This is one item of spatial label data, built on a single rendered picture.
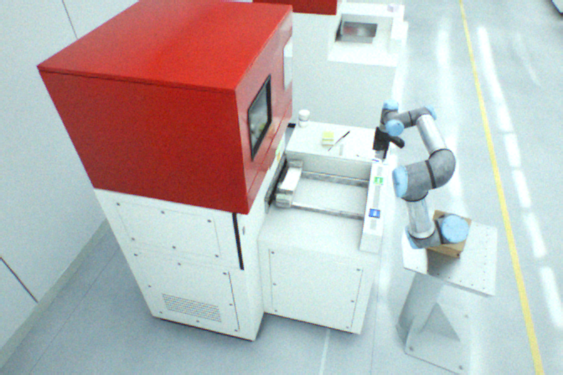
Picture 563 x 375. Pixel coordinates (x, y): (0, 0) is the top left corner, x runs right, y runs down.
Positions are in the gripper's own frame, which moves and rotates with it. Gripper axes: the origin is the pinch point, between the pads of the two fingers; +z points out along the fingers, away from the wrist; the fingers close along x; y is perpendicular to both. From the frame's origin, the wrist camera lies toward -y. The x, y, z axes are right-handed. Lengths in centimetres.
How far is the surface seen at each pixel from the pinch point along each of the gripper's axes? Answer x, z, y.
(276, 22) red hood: 7, -71, 55
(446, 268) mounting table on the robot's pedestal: 41, 29, -37
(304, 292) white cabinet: 46, 69, 32
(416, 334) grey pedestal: 33, 109, -39
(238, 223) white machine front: 66, -6, 59
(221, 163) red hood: 66, -39, 62
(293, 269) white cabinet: 46, 49, 39
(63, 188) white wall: 19, 49, 207
